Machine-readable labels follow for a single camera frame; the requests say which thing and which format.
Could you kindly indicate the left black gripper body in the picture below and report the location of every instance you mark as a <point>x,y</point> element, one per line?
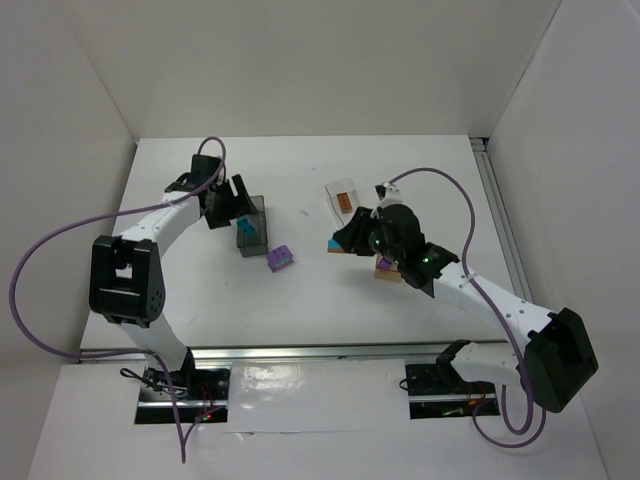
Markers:
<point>228,201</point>

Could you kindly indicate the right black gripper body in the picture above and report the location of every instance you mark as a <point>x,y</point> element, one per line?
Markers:
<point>360,235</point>

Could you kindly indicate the teal arch lego brick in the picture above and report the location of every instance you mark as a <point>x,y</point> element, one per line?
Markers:
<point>245,226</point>

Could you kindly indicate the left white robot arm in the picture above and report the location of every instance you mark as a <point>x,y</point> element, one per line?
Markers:
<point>126,281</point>

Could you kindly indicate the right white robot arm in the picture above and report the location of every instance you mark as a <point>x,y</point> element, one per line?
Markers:
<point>552,354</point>

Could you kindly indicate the amber plastic container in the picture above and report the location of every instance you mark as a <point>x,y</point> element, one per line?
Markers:
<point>392,274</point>

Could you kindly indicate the smoky grey plastic container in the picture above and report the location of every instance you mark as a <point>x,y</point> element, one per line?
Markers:
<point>257,244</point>

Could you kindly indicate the clear plastic container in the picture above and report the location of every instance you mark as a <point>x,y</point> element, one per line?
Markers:
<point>328,193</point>

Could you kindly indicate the purple arch lego brick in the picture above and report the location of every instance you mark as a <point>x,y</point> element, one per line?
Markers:
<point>279,258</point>

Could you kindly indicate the aluminium front rail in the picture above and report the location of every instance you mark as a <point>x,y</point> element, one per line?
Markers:
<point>405,350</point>

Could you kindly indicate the aluminium side rail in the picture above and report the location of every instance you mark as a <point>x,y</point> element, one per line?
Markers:
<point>499,213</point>

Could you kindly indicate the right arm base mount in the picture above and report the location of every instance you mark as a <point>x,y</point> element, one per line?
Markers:
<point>430,396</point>

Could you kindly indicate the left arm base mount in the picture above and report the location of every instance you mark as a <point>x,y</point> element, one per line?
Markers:
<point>206,399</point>

